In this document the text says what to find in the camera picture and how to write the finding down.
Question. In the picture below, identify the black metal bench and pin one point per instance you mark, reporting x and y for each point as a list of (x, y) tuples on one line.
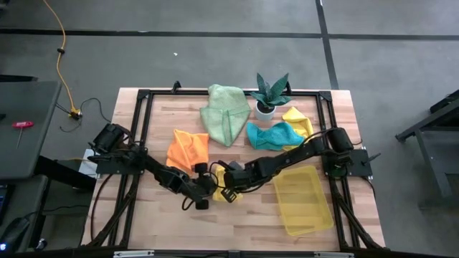
[(435, 161)]

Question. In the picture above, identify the grey side table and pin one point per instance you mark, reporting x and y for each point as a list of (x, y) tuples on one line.
[(32, 143)]

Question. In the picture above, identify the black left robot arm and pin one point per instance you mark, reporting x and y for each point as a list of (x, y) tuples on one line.
[(161, 175)]

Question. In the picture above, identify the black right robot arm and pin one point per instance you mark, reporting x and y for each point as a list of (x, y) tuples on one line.
[(287, 157)]

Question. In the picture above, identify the silver metal bracket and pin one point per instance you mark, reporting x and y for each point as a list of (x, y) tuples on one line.
[(132, 254), (333, 254)]

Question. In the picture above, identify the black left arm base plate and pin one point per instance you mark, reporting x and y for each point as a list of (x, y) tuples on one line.
[(107, 168)]

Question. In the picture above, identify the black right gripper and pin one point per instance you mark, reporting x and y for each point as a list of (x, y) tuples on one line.
[(240, 179)]

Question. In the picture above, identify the teal microfiber towel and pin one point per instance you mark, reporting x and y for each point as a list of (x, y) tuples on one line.
[(272, 138)]

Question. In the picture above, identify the snake plant in white pot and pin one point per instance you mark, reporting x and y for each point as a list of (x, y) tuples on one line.
[(265, 113)]

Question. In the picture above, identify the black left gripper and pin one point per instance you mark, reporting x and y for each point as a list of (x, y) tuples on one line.
[(202, 186)]

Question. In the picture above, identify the yellow translucent plastic bin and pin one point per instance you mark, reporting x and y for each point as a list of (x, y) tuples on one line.
[(305, 204)]

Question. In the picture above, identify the light green microfiber towel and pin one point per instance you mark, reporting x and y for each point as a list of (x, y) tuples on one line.
[(226, 114)]

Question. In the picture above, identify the orange microfiber towel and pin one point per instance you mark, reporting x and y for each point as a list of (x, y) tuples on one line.
[(186, 150)]

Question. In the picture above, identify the yellow microfiber towel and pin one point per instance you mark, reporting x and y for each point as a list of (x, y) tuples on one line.
[(219, 196), (297, 120)]

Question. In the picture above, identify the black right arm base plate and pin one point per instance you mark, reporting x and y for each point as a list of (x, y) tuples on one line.
[(358, 163)]

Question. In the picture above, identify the black aluminium table frame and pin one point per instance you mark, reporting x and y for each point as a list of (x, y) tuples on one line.
[(179, 92)]

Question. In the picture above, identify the black device with indicator light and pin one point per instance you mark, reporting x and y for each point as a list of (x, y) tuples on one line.
[(14, 233)]

